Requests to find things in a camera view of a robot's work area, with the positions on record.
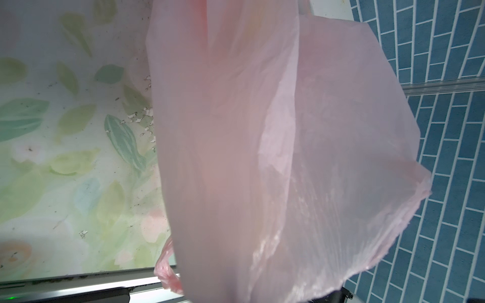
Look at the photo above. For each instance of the pink plastic bag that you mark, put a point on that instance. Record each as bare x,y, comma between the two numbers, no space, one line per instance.
286,147

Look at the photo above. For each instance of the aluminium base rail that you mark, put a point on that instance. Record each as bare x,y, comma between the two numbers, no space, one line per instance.
112,286

